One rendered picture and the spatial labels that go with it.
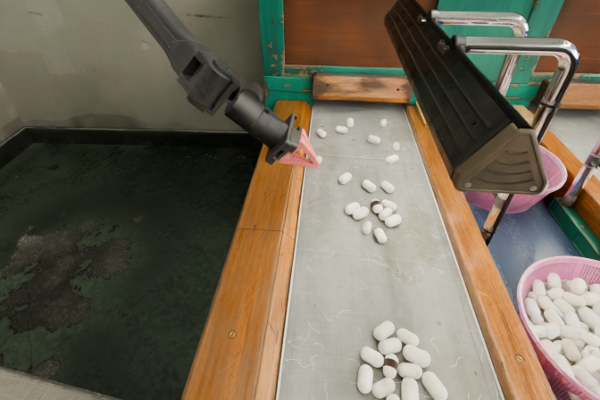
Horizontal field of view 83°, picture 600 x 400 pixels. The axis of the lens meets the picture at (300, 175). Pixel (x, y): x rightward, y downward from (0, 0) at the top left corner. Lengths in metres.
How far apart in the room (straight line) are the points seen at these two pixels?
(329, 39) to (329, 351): 0.84
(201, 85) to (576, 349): 0.70
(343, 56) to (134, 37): 1.41
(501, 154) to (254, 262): 0.43
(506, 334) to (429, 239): 0.21
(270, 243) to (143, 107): 1.87
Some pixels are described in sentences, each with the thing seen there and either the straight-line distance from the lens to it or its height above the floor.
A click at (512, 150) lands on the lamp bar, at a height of 1.09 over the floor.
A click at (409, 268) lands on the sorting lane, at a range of 0.67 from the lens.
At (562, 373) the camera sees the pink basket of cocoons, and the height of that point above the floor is 0.76.
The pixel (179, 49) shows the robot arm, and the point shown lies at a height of 1.07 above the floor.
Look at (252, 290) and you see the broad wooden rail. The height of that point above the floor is 0.76.
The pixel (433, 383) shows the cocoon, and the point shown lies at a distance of 0.55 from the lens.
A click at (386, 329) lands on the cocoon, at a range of 0.57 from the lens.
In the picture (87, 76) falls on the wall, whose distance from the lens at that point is 2.48.
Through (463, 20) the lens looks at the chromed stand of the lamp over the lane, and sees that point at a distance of 0.68.
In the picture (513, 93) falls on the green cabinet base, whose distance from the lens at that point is 1.26.
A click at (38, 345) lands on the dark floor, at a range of 1.68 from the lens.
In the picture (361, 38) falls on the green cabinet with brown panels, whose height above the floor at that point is 0.96.
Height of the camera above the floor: 1.25
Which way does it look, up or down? 37 degrees down
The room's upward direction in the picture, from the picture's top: straight up
